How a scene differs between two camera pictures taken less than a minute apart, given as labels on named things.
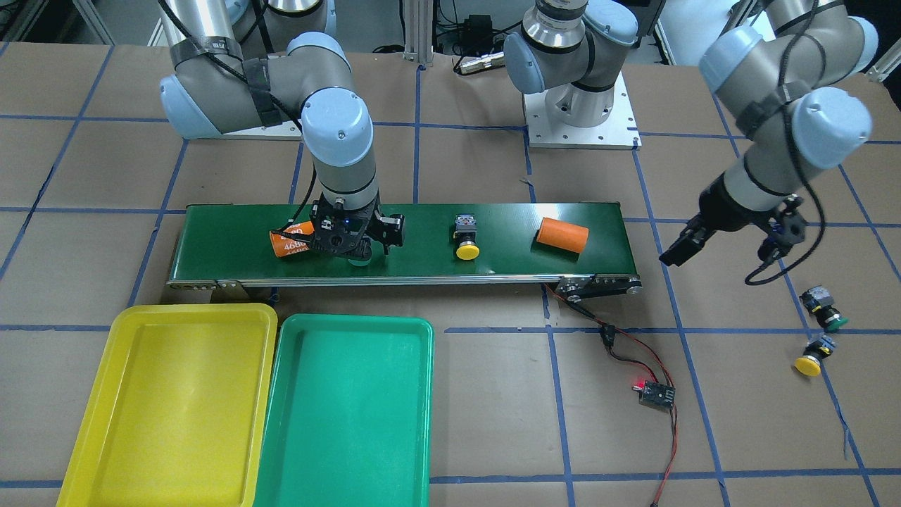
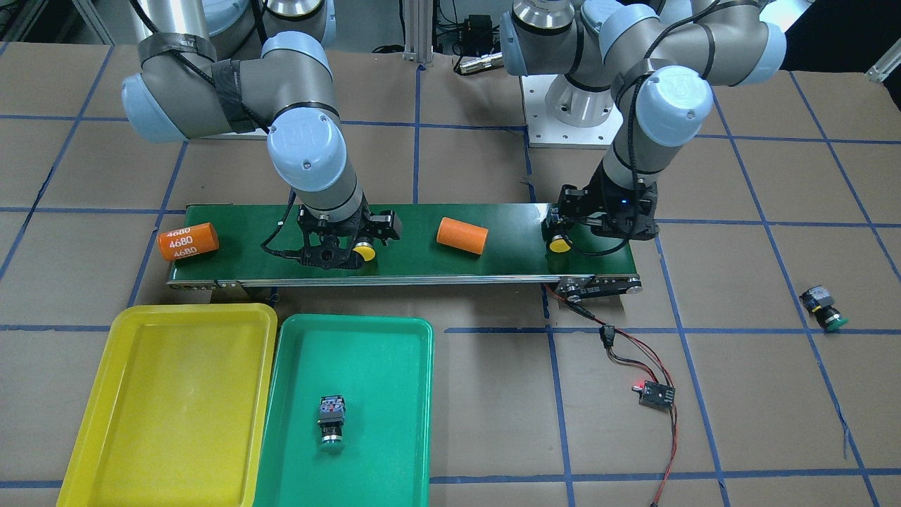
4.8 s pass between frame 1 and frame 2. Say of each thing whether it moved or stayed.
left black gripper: moved
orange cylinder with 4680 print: moved
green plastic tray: stayed
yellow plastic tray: stayed
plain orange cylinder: moved
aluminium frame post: stayed
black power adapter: stayed
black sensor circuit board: stayed
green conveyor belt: stayed
